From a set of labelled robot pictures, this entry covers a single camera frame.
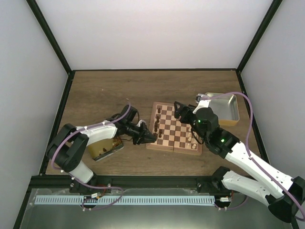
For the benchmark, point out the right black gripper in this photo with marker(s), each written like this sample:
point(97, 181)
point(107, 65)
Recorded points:
point(188, 109)

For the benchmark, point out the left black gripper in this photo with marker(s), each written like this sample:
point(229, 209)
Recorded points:
point(144, 134)

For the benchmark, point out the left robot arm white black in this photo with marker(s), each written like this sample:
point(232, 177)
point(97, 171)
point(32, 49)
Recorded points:
point(68, 146)

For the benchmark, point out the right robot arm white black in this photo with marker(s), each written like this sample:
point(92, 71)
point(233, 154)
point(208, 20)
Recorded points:
point(282, 194)

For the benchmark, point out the wooden chess board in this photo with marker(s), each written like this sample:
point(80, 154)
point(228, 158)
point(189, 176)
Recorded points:
point(174, 132)

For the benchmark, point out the row of white chess pieces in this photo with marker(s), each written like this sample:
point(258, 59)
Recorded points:
point(191, 143)

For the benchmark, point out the gold tin with dark pieces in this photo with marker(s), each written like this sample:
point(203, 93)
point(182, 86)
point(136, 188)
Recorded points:
point(105, 148)

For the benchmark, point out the silver tin yellow rim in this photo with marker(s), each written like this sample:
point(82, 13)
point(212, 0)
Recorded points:
point(226, 108)

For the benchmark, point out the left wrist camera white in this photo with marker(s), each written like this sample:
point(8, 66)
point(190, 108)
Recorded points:
point(141, 123)

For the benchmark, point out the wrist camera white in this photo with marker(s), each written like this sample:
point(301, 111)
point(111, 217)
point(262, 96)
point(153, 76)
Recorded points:
point(141, 123)
point(202, 101)

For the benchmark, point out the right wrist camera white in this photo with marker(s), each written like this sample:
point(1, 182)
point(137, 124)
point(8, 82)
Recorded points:
point(202, 101)

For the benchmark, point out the light blue cable duct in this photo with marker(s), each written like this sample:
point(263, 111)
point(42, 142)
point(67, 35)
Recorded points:
point(126, 200)

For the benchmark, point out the black aluminium frame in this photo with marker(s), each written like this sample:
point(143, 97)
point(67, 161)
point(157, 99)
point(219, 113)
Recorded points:
point(55, 181)

